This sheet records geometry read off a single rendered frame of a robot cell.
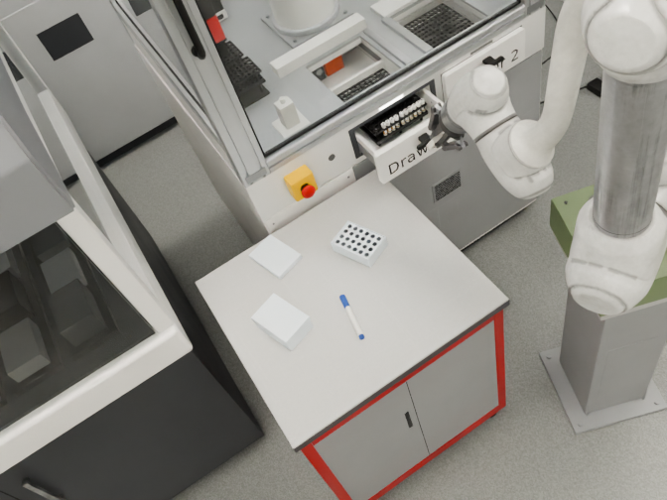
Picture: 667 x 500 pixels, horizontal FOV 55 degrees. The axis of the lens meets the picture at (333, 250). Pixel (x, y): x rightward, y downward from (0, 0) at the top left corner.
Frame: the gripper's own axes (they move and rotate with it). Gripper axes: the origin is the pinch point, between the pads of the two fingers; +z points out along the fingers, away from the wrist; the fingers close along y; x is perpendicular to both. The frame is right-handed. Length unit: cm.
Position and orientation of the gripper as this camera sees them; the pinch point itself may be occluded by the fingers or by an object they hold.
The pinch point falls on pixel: (435, 141)
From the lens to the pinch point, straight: 172.3
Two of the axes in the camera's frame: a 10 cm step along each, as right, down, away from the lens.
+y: -5.5, -8.4, 0.4
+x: -8.3, 5.4, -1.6
